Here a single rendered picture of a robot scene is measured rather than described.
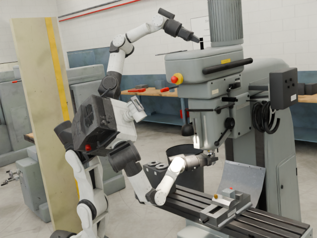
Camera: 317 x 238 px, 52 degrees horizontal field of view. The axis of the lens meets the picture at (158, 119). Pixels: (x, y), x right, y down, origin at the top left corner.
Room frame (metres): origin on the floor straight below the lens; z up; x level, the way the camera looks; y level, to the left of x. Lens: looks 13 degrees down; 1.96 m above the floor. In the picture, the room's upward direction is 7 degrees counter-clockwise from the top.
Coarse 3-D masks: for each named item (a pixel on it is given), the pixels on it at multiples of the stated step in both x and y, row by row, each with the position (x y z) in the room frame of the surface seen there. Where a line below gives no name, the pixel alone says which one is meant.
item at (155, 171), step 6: (150, 162) 2.28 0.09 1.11; (156, 162) 2.26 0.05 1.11; (144, 168) 2.26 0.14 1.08; (150, 168) 2.20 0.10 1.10; (156, 168) 2.16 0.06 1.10; (162, 168) 2.14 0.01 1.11; (150, 174) 2.20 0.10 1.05; (156, 174) 2.14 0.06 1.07; (162, 174) 2.11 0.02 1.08; (150, 180) 2.21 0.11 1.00; (156, 180) 2.15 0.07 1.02; (156, 186) 2.16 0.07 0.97; (174, 186) 2.16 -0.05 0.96
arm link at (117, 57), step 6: (120, 36) 1.96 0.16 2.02; (114, 42) 1.96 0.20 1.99; (120, 42) 1.94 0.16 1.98; (114, 48) 1.95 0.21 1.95; (114, 54) 1.95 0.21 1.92; (120, 54) 1.95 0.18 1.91; (114, 60) 1.92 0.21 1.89; (120, 60) 1.93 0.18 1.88; (108, 66) 1.93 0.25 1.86; (114, 66) 1.91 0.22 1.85; (120, 66) 1.92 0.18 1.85; (120, 72) 1.91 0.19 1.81
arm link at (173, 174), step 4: (176, 160) 1.78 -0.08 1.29; (180, 160) 1.79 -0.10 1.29; (172, 164) 1.76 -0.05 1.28; (176, 164) 1.76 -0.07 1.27; (180, 164) 1.76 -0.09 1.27; (168, 168) 1.74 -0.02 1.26; (172, 168) 1.74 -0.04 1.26; (176, 168) 1.74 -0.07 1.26; (180, 168) 1.75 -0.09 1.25; (168, 172) 1.73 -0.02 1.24; (172, 172) 1.73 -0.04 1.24; (176, 172) 1.72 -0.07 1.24; (172, 176) 1.72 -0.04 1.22; (176, 176) 1.73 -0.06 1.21
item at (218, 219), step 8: (240, 192) 1.91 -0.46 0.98; (240, 200) 1.79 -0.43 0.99; (248, 200) 1.84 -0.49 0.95; (208, 208) 1.75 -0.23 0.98; (216, 208) 1.76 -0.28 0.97; (224, 208) 1.73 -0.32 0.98; (232, 208) 1.73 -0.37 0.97; (240, 208) 1.79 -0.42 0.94; (248, 208) 1.82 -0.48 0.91; (200, 216) 1.72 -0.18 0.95; (208, 216) 1.68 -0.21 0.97; (216, 216) 1.65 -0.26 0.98; (224, 216) 1.68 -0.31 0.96; (232, 216) 1.72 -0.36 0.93; (208, 224) 1.68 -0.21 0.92; (216, 224) 1.64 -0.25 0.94; (224, 224) 1.65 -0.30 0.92
